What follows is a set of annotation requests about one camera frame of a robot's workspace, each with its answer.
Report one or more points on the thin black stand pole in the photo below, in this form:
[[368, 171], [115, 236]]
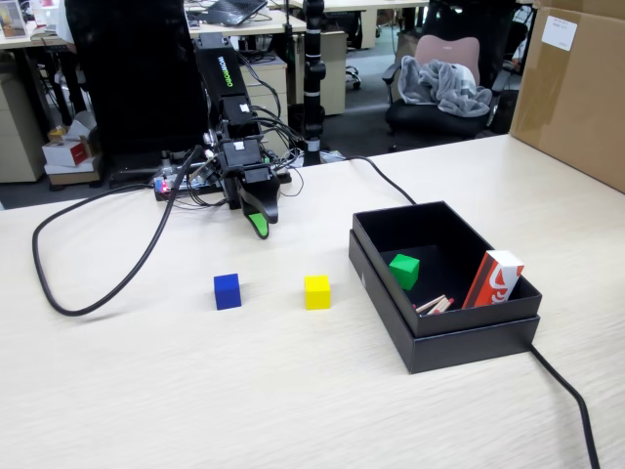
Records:
[[289, 49]]

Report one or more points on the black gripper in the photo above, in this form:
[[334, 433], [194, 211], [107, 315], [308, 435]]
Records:
[[239, 154]]

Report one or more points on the acrylic sign stand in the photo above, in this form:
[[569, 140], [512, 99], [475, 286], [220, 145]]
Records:
[[12, 19]]

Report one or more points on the large brown cardboard box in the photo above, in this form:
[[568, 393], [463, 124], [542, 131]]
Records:
[[576, 98]]

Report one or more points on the yellow cube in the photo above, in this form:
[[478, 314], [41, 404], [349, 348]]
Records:
[[317, 293]]

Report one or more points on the black jointed pole stand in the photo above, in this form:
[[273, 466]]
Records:
[[312, 73]]

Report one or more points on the grey blanket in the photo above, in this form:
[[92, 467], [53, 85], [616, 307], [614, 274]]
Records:
[[439, 88]]

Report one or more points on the tall black office chair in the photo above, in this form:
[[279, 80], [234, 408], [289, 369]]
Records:
[[137, 73]]

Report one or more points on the red white matchbox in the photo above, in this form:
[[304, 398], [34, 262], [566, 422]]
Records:
[[493, 283]]

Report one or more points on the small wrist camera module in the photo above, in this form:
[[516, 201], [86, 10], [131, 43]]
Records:
[[207, 171]]

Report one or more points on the wooden laptop desk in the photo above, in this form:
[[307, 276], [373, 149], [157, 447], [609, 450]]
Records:
[[273, 27]]

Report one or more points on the black box lid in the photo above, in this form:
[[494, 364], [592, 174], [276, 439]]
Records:
[[464, 352]]

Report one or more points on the red tipped match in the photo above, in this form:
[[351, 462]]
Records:
[[429, 302], [439, 305], [442, 309]]

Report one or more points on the robot base circuit board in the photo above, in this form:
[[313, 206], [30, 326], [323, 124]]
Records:
[[163, 185]]

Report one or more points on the blue cube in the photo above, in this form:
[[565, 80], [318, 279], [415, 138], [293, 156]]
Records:
[[227, 293]]

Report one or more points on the black armrest office chair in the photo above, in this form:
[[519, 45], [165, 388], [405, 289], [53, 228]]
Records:
[[429, 122]]

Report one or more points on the black WOWROBO robot arm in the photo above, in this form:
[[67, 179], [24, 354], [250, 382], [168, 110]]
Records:
[[224, 73]]

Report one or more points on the beige drawer cabinet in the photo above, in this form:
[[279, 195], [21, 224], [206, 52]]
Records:
[[19, 132], [334, 73], [271, 83]]

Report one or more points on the white red small carton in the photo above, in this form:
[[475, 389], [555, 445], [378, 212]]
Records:
[[68, 154]]

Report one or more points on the green cube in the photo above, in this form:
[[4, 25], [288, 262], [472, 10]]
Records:
[[405, 271]]

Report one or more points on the black laptop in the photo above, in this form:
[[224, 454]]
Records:
[[234, 11]]

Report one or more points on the pink chair cushion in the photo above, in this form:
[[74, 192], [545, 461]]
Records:
[[446, 49]]

